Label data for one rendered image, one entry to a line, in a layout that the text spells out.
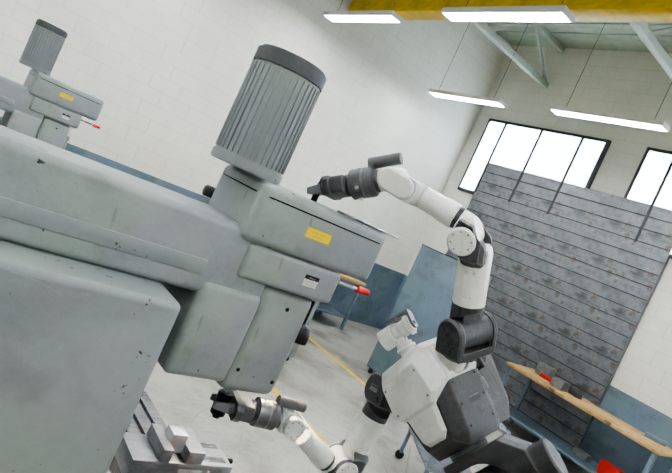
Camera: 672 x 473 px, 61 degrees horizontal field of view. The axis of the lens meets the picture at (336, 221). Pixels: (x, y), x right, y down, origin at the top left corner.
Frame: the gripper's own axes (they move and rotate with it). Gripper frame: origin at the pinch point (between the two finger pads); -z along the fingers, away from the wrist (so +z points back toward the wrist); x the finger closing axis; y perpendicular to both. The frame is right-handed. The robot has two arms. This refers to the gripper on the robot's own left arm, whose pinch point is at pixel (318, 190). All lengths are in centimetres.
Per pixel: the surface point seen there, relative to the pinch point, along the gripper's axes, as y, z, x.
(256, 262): -22.3, -9.6, -20.8
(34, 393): -50, -37, -64
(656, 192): 128, 190, 780
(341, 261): -21.5, 5.3, 1.8
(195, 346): -43, -25, -26
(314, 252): -19.4, 1.2, -7.5
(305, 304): -33.1, -6.2, 0.5
